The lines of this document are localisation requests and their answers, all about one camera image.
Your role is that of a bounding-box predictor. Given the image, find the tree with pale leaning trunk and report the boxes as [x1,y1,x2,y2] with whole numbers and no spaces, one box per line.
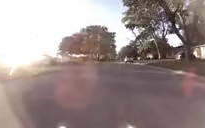
[121,0,174,61]

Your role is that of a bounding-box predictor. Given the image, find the broad leafy tree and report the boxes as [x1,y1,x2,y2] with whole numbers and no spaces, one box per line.
[57,24,118,62]

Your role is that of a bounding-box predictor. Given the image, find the large thick-trunked tree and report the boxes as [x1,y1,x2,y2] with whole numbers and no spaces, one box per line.
[156,0,205,63]

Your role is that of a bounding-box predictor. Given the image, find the parked vehicle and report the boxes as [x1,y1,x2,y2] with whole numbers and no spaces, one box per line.
[174,50,188,61]

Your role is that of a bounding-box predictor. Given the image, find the grey asphalt road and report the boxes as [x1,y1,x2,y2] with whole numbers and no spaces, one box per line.
[0,61,205,128]

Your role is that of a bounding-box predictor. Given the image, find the pale concrete kerb strip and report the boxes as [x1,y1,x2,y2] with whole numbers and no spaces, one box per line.
[146,64,205,92]

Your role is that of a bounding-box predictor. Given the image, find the low house with pale wall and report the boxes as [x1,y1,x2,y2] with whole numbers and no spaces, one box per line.
[192,42,205,61]

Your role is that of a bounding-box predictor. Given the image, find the grass lawn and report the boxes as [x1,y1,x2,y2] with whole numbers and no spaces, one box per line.
[145,58,205,80]

